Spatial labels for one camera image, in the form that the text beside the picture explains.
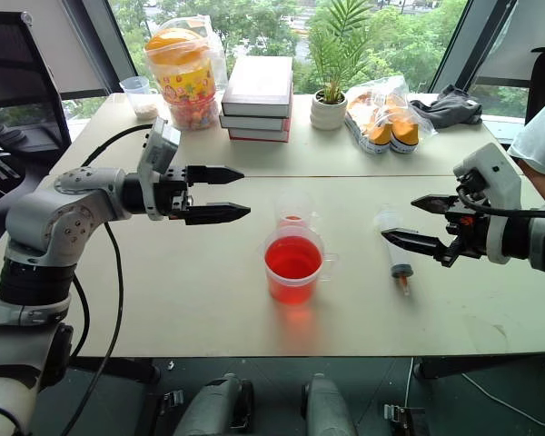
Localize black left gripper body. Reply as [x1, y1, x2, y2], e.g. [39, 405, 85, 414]
[154, 165, 194, 222]

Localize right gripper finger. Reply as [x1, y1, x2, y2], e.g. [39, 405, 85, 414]
[381, 228, 451, 262]
[411, 193, 461, 215]

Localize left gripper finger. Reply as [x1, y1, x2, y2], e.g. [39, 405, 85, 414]
[185, 165, 246, 186]
[181, 203, 253, 226]

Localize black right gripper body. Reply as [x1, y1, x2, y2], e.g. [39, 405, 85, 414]
[440, 168, 492, 267]

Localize clear plastic syringe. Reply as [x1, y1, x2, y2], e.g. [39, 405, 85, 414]
[373, 206, 413, 297]

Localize small clear plastic cup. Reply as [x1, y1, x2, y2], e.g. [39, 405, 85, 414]
[274, 190, 322, 231]

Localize cup of red liquid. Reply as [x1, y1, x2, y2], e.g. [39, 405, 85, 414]
[263, 225, 340, 306]

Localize clear measuring cup white contents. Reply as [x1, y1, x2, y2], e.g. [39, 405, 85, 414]
[119, 75, 161, 121]

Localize red-edged book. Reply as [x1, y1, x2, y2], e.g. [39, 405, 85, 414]
[227, 118, 292, 144]

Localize dark-spined book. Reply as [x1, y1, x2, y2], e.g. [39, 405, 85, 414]
[218, 108, 293, 133]

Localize bagged candy jar orange lid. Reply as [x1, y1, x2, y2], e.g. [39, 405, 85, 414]
[144, 15, 229, 134]

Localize grey crumpled cloth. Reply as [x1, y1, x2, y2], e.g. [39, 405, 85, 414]
[408, 84, 484, 130]

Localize bag with orange bottles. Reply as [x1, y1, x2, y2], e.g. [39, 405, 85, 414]
[343, 74, 439, 156]

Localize thick white-covered book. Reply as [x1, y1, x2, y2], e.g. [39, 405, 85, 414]
[220, 54, 295, 119]

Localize person's light shirt sleeve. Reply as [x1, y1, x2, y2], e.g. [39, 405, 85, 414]
[507, 88, 545, 176]

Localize green plant in white pot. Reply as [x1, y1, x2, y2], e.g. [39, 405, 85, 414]
[305, 0, 374, 132]

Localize grey rounded shape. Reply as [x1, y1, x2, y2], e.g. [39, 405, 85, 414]
[301, 372, 359, 436]
[172, 372, 256, 436]

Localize black mesh office chair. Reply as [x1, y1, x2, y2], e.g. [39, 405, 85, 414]
[0, 11, 73, 210]

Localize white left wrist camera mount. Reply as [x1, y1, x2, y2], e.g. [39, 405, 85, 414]
[136, 116, 182, 222]

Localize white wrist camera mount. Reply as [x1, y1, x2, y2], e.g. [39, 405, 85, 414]
[136, 116, 182, 222]
[452, 143, 524, 265]

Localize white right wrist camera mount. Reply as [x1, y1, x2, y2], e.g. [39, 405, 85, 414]
[452, 143, 524, 265]

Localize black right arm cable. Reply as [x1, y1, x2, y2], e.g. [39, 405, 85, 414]
[456, 183, 545, 219]

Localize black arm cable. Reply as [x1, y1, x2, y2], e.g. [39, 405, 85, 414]
[58, 123, 155, 436]
[456, 183, 545, 219]

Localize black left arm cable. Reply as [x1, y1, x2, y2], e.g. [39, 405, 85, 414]
[58, 123, 155, 436]

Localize black table frame bar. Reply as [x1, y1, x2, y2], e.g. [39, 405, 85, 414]
[70, 356, 162, 383]
[413, 355, 545, 381]

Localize white floor cable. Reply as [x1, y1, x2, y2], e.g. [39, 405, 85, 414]
[402, 357, 545, 431]

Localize black strap buckle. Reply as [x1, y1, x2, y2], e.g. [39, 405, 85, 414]
[157, 389, 185, 417]
[382, 402, 426, 436]

